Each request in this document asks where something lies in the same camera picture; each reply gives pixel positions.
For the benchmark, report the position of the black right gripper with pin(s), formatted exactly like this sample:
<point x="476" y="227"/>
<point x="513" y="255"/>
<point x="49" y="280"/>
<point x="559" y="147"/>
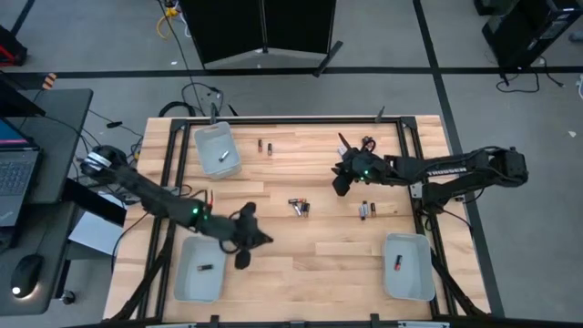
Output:
<point x="357" y="165"/>

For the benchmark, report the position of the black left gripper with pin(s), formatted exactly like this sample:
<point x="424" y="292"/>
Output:
<point x="237" y="232"/>

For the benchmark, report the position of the light grey plastic bin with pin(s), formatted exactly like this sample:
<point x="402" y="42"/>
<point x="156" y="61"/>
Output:
<point x="410" y="282"/>
<point x="191" y="282"/>
<point x="209" y="136"/>

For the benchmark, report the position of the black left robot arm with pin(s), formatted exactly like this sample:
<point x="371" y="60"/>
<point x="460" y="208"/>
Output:
<point x="150" y="196"/>

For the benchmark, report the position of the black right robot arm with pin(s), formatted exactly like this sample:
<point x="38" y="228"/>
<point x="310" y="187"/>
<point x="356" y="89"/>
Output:
<point x="505" y="166"/>

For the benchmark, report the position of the grey metal mounting plate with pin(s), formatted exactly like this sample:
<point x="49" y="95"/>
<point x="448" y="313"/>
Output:
<point x="415" y="191"/>

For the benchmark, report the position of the white sheet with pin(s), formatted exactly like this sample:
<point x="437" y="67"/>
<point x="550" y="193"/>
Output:
<point x="95" y="234"/>

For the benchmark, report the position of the black flat panel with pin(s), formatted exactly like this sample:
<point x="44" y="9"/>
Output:
<point x="91" y="200"/>

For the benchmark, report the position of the black folding partition screen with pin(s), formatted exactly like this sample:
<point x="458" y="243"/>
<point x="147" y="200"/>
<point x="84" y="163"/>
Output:
<point x="232" y="27"/>

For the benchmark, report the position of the black caster wheel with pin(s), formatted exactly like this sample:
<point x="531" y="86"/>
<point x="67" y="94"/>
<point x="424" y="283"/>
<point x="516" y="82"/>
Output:
<point x="68" y="297"/>

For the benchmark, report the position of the black desk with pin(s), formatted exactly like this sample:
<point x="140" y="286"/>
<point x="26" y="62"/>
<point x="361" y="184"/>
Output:
<point x="59" y="136"/>

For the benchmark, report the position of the black computer mouse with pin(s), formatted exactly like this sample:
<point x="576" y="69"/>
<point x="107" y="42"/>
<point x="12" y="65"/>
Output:
<point x="26" y="273"/>

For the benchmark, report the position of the black equipment rack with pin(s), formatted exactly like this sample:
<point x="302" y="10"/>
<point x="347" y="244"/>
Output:
<point x="524" y="32"/>

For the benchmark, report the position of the dark grey laptop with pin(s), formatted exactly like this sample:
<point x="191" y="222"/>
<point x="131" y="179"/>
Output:
<point x="18" y="177"/>

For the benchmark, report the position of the black monitor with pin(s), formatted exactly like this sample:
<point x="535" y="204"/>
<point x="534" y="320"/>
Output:
<point x="13" y="100"/>

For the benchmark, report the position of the red black equipment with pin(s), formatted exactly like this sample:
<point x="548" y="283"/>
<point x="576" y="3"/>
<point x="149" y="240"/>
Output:
<point x="9" y="50"/>

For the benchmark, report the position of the black aluminium table frame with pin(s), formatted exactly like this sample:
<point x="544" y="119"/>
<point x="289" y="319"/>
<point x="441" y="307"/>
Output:
<point x="296" y="121"/>

